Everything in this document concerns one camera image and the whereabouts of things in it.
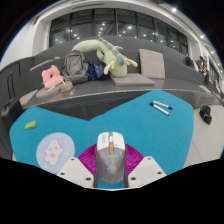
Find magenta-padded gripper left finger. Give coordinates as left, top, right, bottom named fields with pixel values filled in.
left=57, top=146, right=98, bottom=188

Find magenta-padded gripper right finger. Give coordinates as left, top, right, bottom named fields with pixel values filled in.
left=124, top=143, right=167, bottom=188

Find grey and white computer mouse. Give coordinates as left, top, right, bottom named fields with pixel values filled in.
left=93, top=131, right=129, bottom=188

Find round light blue mouse pad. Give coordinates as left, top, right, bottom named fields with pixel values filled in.
left=35, top=132, right=76, bottom=175

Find small green eraser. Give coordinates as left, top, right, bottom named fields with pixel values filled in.
left=24, top=120, right=38, bottom=131

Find white marker with blue cap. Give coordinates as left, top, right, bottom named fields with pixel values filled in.
left=153, top=100, right=174, bottom=111

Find black bag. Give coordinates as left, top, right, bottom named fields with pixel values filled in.
left=199, top=105, right=213, bottom=126

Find grey round seat cushion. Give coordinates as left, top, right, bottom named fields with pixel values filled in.
left=35, top=84, right=64, bottom=100

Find small tan round basket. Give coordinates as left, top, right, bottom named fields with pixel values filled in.
left=59, top=80, right=74, bottom=93

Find grey flat seat cushion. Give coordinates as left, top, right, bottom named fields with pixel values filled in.
left=19, top=89, right=39, bottom=108
left=109, top=72, right=156, bottom=88

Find black case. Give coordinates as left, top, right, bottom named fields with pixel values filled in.
left=0, top=97, right=24, bottom=129

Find pink plush pillow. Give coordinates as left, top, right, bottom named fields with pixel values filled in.
left=41, top=64, right=64, bottom=89

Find dark blue patterned bag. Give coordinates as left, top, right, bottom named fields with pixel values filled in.
left=85, top=63, right=107, bottom=81

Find grey backpack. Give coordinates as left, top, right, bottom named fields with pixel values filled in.
left=62, top=49, right=90, bottom=84

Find grey upright back cushion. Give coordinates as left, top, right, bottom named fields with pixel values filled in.
left=138, top=48, right=166, bottom=80

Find green dragon plush toy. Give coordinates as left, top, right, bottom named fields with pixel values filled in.
left=71, top=37, right=139, bottom=79

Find person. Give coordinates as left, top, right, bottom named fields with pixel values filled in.
left=195, top=55, right=209, bottom=75

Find ceiling spot lights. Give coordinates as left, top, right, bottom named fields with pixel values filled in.
left=170, top=7, right=218, bottom=54

